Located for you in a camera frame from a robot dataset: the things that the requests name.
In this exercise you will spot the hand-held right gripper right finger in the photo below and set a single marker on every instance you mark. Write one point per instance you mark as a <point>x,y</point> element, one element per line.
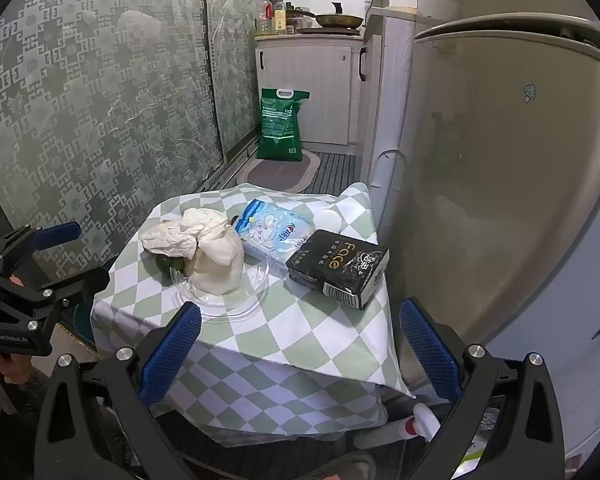
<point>427,350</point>

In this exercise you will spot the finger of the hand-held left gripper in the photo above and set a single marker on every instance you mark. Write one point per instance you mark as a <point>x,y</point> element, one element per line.
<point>57,235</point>
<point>75,286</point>

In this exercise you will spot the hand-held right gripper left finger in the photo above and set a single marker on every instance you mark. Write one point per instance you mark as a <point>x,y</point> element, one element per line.
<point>172,355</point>

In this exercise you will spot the white ridged lid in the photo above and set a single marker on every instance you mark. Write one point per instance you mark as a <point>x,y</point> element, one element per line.
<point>328,220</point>

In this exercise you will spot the person's left hand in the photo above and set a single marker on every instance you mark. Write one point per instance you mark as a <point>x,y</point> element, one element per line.
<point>10,367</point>

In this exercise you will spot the small green fruit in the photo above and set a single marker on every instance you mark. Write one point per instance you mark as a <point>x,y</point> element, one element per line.
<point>166,264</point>

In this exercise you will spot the white plastic bag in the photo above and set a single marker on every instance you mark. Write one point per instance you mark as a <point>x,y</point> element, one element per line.
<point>220,270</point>

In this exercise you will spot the crumpled white tissue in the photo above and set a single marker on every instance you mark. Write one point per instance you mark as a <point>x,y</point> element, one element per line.
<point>180,235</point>

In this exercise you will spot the green white checkered tablecloth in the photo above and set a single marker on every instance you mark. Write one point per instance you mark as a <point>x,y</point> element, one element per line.
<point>290,330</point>

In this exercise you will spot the black tissue pack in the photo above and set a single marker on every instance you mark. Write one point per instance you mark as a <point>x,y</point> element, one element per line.
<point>340,265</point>

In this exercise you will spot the patterned glass sliding door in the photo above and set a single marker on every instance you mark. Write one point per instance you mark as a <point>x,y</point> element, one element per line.
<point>95,110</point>
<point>237,60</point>

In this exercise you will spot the blue white packet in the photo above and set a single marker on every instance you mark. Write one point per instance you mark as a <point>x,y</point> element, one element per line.
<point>270,230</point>

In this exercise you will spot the beige refrigerator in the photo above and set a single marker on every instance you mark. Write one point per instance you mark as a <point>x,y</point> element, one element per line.
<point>505,185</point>

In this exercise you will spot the grey striped floor mat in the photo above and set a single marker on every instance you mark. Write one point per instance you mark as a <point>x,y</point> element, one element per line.
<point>336,172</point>

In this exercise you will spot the oval brown floor mat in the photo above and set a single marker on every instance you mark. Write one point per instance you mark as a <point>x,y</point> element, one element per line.
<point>280,176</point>

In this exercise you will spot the green rice bag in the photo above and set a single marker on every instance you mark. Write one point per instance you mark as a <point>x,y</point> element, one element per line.
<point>280,125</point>

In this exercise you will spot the white tall cabinet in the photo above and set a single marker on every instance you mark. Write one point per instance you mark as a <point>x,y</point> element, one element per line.
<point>390,85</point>

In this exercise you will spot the blue mushroom sticker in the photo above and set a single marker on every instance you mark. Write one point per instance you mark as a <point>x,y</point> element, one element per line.
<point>529,93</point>

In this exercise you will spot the white kitchen cabinet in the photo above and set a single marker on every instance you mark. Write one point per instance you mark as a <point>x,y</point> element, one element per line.
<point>310,85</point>

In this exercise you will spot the red-capped oil bottle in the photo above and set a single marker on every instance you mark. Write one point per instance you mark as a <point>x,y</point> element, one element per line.
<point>264,17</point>

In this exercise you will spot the yellow oil bottle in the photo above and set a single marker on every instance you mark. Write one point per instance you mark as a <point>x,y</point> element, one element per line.
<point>279,17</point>

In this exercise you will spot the black frying pan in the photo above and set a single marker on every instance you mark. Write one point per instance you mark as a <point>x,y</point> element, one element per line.
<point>300,12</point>

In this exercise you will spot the black induction cooker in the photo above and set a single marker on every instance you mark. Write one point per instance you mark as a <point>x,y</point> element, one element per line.
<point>330,31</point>

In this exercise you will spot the brass wok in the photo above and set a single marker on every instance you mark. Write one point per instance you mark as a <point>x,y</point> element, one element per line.
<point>340,20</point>

